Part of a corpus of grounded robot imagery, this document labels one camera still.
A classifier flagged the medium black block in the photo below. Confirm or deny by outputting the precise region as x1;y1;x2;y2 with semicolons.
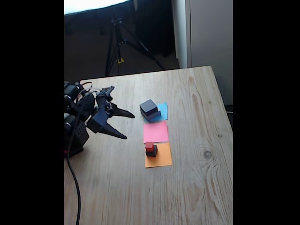
139;99;158;116

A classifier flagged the large black block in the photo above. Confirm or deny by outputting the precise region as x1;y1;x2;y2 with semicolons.
140;109;163;122

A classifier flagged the small black cube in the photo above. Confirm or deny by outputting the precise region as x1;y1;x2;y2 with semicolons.
145;144;158;158

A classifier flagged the pink paper sheet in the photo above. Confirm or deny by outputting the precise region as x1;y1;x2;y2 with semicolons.
143;120;169;144

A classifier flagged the blue paper sheet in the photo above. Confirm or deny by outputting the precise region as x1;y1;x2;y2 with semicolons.
146;102;169;123

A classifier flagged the orange paper sheet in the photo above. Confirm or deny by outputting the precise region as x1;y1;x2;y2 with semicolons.
144;142;173;169

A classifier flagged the black tripod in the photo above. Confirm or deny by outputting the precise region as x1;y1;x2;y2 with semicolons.
104;14;167;77

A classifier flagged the bright white panel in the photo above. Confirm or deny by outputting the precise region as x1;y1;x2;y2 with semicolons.
64;0;132;15

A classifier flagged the white cabinet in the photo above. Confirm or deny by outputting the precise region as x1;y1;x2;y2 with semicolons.
171;0;233;106

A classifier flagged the bare circuit board camera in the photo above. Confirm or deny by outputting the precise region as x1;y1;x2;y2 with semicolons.
99;86;116;97

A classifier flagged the black camera cable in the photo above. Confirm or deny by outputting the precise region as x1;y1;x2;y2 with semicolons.
67;92;94;225

